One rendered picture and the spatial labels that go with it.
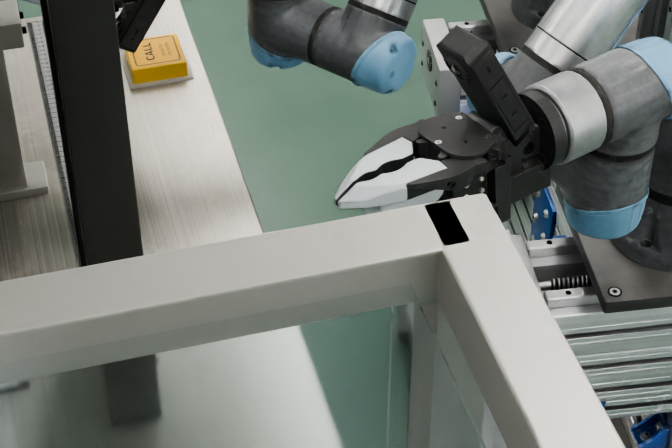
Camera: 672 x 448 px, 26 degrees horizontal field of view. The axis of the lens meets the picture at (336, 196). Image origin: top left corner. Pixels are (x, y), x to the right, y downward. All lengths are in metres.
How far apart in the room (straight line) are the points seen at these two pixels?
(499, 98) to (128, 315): 0.68
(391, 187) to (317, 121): 2.12
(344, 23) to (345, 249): 1.13
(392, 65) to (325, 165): 1.49
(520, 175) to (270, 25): 0.57
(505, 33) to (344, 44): 0.47
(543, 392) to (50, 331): 0.19
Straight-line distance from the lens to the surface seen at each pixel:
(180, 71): 1.88
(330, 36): 1.70
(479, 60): 1.17
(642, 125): 1.32
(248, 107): 3.33
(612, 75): 1.30
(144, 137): 1.79
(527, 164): 1.27
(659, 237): 1.73
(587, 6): 1.43
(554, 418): 0.53
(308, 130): 3.25
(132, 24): 1.73
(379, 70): 1.67
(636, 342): 1.83
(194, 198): 1.69
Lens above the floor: 1.99
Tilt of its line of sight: 40 degrees down
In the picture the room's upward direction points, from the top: straight up
